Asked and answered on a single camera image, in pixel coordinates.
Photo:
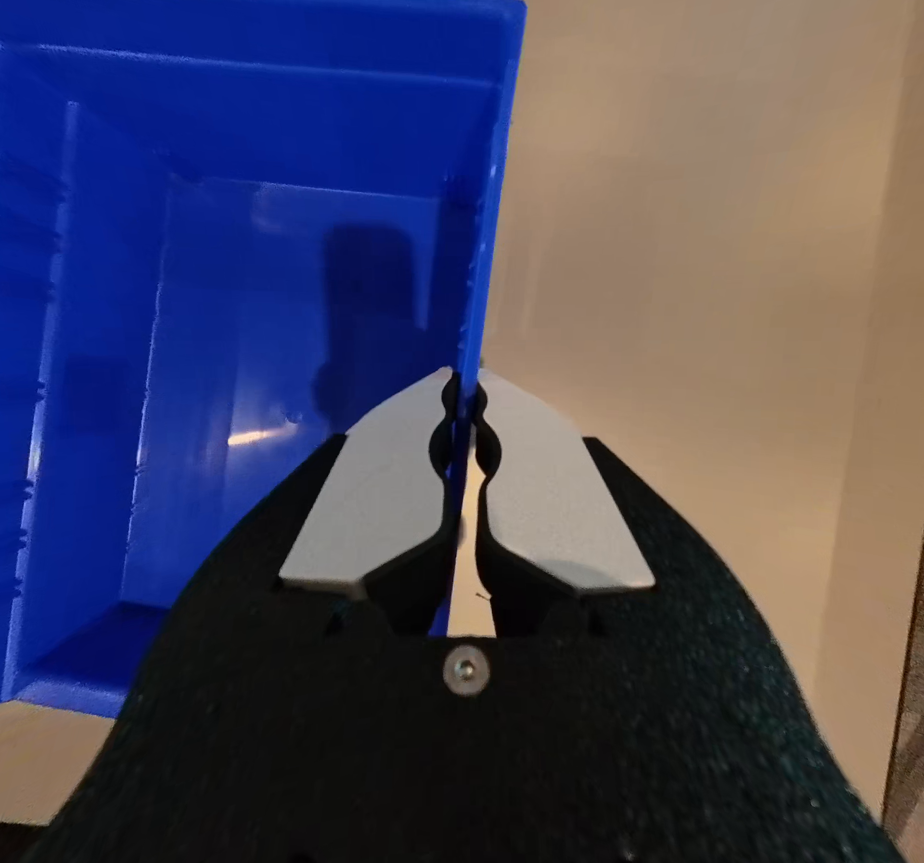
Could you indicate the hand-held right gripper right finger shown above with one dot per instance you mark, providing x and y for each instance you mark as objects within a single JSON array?
[{"x": 563, "y": 509}]

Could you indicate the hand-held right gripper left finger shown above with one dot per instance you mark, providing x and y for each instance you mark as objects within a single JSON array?
[{"x": 368, "y": 502}]

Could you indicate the blue plastic bin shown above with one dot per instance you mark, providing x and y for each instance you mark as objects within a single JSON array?
[{"x": 252, "y": 119}]

